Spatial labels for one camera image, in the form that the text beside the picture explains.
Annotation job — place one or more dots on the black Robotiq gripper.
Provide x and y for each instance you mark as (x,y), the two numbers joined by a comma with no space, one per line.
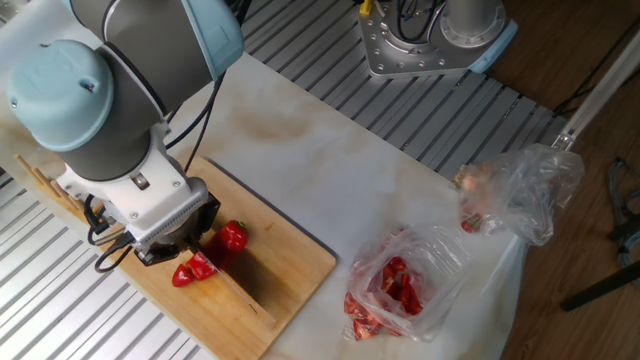
(177,240)

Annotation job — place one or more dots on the steel cleaver knife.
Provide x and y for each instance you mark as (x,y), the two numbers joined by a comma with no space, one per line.
(240,295)

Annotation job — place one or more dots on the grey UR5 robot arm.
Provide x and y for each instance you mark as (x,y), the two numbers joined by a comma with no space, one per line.
(130,75)

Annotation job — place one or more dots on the cut red pepper slice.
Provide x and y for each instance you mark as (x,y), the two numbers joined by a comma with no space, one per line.
(201,266)

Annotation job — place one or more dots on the cut red pepper tip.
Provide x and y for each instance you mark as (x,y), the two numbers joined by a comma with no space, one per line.
(181,277)

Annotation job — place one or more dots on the red bell pepper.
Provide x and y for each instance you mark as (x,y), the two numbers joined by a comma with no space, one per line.
(230,240)

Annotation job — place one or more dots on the bamboo cutting board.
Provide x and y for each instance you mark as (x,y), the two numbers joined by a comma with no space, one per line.
(280,270)

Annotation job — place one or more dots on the wooden peg rack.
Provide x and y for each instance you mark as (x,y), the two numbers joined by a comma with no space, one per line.
(42,180)

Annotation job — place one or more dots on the marble pattern table mat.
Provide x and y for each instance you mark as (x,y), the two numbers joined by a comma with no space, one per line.
(325,175)

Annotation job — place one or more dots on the chopped red pepper pieces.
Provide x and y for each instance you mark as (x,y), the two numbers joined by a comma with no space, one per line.
(405,295)

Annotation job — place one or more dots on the clear plastic bag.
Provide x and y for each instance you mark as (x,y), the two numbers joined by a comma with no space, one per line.
(530,200)
(440,260)

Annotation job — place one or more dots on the silver robot mounting plate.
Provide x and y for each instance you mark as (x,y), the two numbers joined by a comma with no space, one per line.
(400,57)

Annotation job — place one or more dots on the pale pepper scraps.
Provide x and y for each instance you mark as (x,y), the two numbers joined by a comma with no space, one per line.
(470,182)

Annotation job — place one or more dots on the yellow plastic object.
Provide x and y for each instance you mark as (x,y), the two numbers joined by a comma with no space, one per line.
(366,6)

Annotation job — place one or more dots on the black furniture leg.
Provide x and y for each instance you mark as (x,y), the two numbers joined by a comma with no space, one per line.
(600,287)

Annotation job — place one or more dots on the aluminium frame bar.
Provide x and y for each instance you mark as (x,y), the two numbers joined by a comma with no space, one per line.
(595,100)

